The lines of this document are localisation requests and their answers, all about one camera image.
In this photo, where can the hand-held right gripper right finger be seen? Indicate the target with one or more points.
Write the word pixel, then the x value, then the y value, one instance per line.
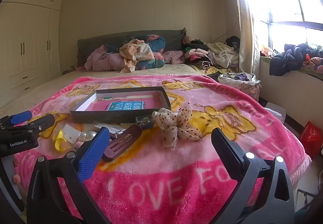
pixel 227 148

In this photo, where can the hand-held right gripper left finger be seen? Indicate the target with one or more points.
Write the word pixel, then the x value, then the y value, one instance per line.
pixel 93 153

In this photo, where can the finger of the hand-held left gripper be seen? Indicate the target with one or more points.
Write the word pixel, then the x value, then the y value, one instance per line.
pixel 43 123
pixel 21 116

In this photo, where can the pearl flower hair clip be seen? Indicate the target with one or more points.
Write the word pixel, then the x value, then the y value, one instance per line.
pixel 88 135

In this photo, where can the brown hair clip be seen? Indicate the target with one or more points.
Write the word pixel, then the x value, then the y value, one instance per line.
pixel 121 143

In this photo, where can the dark cardboard box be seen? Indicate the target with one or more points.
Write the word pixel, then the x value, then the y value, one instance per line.
pixel 80 114

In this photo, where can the white card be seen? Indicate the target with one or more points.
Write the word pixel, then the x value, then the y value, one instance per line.
pixel 70 133

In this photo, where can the clear plastic packet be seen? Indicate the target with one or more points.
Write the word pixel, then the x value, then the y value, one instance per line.
pixel 113 129

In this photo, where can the pink book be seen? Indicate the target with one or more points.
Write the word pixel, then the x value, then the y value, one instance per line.
pixel 101 106

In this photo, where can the pink printed blanket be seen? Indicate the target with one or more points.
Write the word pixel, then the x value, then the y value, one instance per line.
pixel 176 176

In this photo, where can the small dark box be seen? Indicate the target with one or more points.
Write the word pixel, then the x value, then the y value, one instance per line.
pixel 143 120

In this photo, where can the white paper box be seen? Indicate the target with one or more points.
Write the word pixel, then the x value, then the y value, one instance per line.
pixel 276 111

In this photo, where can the basket of clothes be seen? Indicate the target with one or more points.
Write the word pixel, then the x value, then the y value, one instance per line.
pixel 242 87

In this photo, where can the cream wardrobe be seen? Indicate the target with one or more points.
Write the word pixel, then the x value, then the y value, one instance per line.
pixel 30 45

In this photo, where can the red plastic bag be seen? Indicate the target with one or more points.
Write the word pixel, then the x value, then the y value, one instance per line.
pixel 311 138

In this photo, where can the pink quilt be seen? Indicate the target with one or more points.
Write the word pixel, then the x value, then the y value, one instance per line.
pixel 103 60

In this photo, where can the pile of clothes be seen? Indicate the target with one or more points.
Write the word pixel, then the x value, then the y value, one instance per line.
pixel 214 55

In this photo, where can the dark jacket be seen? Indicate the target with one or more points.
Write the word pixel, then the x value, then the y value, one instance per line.
pixel 290 60

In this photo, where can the beige floral cloth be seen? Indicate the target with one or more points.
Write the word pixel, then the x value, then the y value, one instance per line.
pixel 133 52

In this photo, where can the orange clothing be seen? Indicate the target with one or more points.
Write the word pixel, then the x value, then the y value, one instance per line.
pixel 316 63

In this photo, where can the cream curtain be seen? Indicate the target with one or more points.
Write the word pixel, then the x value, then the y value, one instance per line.
pixel 247 24

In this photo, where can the dark floral pillow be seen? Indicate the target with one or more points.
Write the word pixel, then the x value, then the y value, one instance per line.
pixel 156 42

